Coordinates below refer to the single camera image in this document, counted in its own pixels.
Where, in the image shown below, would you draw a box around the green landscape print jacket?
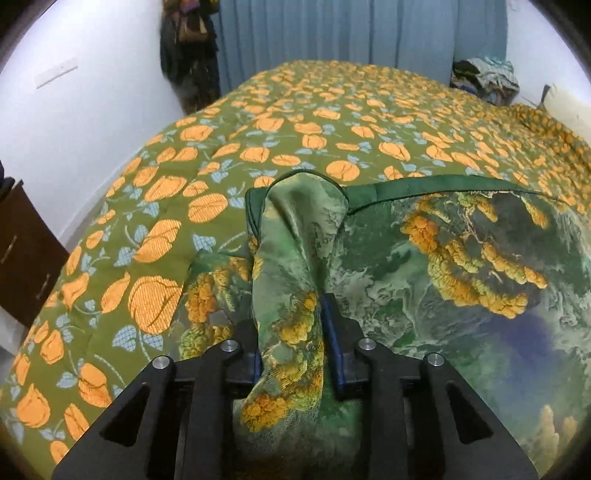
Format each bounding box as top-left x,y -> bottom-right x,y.
178,173 -> 590,479

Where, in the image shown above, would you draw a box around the pile of clothes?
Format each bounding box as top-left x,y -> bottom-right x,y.
450,57 -> 520,106

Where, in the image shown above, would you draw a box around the clothes hanging on rack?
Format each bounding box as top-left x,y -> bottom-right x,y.
159,0 -> 221,115

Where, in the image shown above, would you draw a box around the orange floral green bedspread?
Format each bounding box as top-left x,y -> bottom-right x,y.
1,61 -> 590,479

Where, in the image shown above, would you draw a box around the dark wooden dresser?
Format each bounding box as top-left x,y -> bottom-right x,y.
0,180 -> 69,328

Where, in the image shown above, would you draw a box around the dark cloth on dresser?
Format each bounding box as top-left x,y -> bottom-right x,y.
0,162 -> 15,202

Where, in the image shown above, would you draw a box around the cream padded headboard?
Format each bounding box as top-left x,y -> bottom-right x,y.
541,84 -> 591,143

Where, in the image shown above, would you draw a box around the blue window curtain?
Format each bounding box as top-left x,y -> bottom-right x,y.
213,0 -> 508,93

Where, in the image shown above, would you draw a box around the white wall switch plate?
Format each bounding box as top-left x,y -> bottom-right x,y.
34,62 -> 78,89

